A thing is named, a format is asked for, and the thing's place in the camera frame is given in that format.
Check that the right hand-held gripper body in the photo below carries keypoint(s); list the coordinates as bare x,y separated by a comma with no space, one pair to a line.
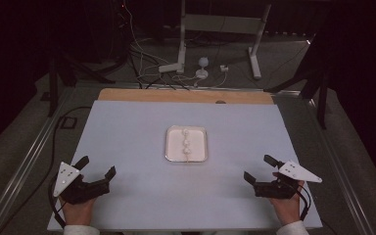
274,190

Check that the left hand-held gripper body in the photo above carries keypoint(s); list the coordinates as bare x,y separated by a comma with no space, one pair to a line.
84,191

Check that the wooden skewer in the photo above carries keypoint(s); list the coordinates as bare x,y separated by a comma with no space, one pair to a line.
188,159

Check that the white dumpling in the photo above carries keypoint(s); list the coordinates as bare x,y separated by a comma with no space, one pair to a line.
186,142
186,150
185,132

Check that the shiny metal tray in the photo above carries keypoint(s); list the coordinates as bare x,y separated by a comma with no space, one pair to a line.
176,147

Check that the person's left hand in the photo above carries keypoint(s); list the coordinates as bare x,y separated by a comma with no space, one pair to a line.
78,212

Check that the person's right hand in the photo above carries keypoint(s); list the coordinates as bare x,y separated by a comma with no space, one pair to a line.
287,209

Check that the black square floor socket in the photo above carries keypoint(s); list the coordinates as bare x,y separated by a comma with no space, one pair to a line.
62,122

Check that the pale table cover sheet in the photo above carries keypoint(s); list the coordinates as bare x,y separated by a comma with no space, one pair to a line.
137,137

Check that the black floor stand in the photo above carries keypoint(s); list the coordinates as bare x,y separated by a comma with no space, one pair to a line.
322,104
53,91

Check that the white plug adapter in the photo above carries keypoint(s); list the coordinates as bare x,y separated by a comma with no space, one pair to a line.
224,68

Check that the white round webcam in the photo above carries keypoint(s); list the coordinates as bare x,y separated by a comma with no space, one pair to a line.
203,62

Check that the white metal stand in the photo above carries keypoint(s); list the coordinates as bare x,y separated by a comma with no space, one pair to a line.
222,24

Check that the aluminium floor rail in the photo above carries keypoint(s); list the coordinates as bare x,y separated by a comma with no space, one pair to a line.
339,169
23,169

